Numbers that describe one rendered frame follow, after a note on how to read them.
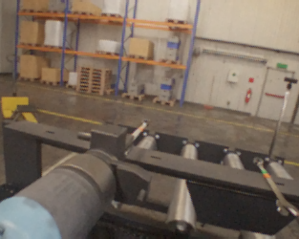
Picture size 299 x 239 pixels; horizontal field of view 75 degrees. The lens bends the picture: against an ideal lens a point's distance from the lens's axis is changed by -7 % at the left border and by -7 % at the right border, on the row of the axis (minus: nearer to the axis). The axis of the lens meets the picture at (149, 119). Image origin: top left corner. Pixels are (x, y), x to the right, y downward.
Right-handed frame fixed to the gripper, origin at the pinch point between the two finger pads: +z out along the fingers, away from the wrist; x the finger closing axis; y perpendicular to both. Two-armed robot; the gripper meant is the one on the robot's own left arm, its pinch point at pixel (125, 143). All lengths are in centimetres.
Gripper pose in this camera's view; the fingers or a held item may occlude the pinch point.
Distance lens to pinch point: 48.1
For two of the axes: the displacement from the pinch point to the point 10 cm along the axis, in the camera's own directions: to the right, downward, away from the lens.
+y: -9.6, -1.9, 1.8
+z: 2.2, -2.1, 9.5
